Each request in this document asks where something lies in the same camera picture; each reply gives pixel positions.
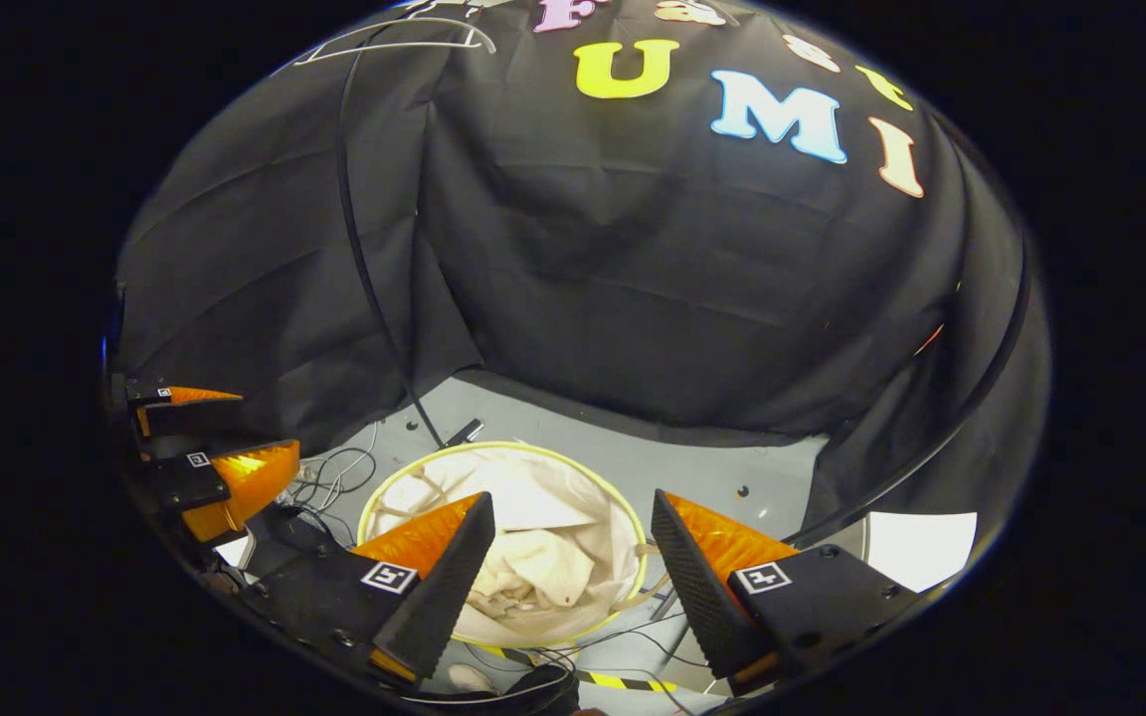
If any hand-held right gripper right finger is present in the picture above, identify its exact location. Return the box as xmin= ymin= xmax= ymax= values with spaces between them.
xmin=650 ymin=488 xmax=922 ymax=697

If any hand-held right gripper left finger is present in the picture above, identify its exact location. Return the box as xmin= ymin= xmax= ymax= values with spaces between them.
xmin=240 ymin=490 xmax=497 ymax=689

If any cream button shirt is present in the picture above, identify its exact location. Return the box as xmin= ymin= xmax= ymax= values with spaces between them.
xmin=374 ymin=452 xmax=634 ymax=623

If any white yellow-rimmed laundry hamper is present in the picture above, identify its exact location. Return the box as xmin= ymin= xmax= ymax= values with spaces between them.
xmin=355 ymin=440 xmax=652 ymax=650

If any white plastic clothes hanger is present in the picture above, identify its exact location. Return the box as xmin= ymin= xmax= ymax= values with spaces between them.
xmin=292 ymin=12 xmax=497 ymax=67

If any black metal clothes rack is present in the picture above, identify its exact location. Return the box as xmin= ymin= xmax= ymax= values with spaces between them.
xmin=334 ymin=20 xmax=1034 ymax=550

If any yellow black floor tape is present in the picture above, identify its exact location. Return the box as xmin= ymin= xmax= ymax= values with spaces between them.
xmin=478 ymin=644 xmax=681 ymax=694

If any bundle of floor cables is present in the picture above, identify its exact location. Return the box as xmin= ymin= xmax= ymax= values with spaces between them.
xmin=286 ymin=423 xmax=381 ymax=520

